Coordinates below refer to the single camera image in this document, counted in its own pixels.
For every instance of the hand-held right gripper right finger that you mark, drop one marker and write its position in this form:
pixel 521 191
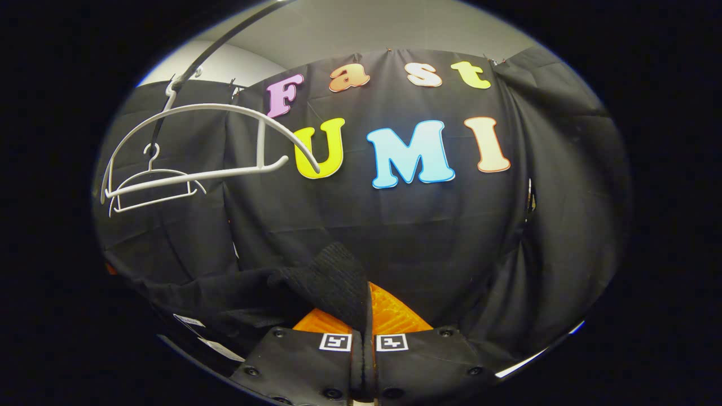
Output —
pixel 423 366

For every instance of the black backdrop cloth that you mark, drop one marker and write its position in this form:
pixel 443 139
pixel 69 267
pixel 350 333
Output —
pixel 423 237

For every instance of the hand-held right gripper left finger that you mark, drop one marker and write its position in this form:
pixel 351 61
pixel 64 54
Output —
pixel 304 366

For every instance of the black jacket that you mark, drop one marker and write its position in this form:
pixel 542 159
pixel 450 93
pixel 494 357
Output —
pixel 333 282

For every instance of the white clothes hanger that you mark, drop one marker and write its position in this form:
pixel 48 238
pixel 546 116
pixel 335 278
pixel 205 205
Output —
pixel 262 146
pixel 151 160

